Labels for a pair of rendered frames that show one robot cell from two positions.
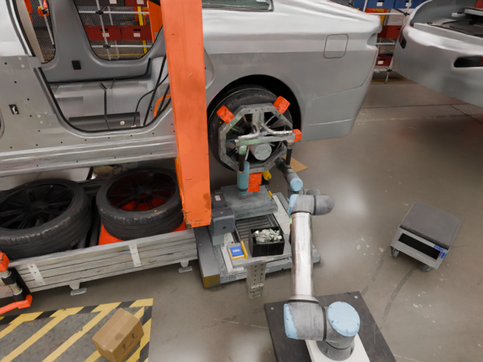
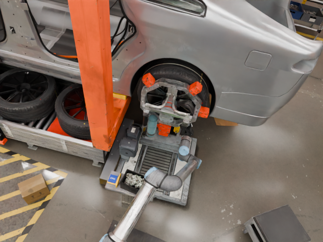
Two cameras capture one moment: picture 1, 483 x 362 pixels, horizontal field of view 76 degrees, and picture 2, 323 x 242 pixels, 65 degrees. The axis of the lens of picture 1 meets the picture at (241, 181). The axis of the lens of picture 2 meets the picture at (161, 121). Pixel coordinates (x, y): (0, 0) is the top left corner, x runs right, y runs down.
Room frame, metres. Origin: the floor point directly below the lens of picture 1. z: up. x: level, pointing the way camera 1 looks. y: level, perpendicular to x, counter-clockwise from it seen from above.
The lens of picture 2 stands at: (0.51, -0.63, 2.57)
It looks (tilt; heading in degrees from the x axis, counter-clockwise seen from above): 51 degrees down; 21
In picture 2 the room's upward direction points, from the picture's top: 11 degrees clockwise
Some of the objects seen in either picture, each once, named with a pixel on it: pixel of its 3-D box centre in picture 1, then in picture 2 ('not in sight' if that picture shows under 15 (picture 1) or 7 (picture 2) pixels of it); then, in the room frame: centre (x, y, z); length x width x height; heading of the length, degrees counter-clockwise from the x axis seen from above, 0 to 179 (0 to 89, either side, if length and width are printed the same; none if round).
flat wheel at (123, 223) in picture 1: (144, 201); (88, 109); (1.84, 0.75, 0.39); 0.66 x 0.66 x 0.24
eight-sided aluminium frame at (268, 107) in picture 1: (255, 140); (169, 104); (2.02, -0.09, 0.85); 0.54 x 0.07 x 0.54; 107
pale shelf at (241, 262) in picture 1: (261, 250); (131, 185); (1.34, -0.15, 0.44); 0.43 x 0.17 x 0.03; 107
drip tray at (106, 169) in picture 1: (113, 171); not in sight; (2.75, 1.40, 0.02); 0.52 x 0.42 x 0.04; 101
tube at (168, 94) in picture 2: (248, 126); (158, 97); (1.88, -0.03, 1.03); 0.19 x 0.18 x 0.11; 17
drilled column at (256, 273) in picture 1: (255, 273); (127, 194); (1.33, -0.12, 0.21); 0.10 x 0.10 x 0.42; 17
